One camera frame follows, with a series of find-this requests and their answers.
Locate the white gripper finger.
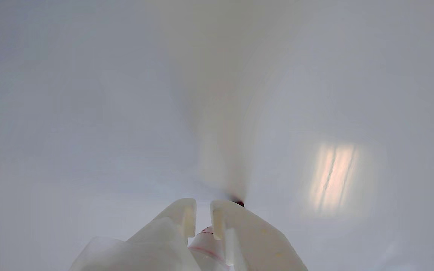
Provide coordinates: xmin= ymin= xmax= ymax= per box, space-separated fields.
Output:
xmin=68 ymin=198 xmax=203 ymax=271
xmin=209 ymin=199 xmax=309 ymax=271

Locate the red whiteboard marker pen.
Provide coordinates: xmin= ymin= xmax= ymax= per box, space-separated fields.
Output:
xmin=188 ymin=201 xmax=245 ymax=271

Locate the white whiteboard with metal frame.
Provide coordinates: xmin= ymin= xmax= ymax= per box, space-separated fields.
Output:
xmin=0 ymin=0 xmax=434 ymax=271

